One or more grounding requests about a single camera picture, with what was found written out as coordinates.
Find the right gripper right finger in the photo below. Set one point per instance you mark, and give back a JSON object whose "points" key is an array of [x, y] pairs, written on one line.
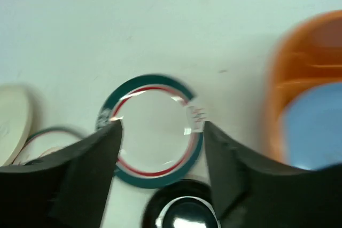
{"points": [[252, 190]]}

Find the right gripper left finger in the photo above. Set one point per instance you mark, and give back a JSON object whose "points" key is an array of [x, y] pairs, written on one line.
{"points": [[67, 188]]}

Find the orange sunburst pattern plate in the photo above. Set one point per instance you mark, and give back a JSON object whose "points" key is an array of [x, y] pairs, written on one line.
{"points": [[45, 142]]}

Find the black plate with mirror centre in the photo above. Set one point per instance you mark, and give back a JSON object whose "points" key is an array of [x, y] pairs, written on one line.
{"points": [[186, 203]]}

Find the blue plate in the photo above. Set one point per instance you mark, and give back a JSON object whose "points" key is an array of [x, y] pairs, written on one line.
{"points": [[312, 128]]}

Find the beige floral plate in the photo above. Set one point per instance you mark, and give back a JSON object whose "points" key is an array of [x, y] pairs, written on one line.
{"points": [[16, 120]]}

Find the green red rimmed plate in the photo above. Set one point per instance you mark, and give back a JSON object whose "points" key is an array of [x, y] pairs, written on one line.
{"points": [[162, 124]]}

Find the orange plastic bin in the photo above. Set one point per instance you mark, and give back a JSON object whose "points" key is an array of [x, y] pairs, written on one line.
{"points": [[307, 55]]}

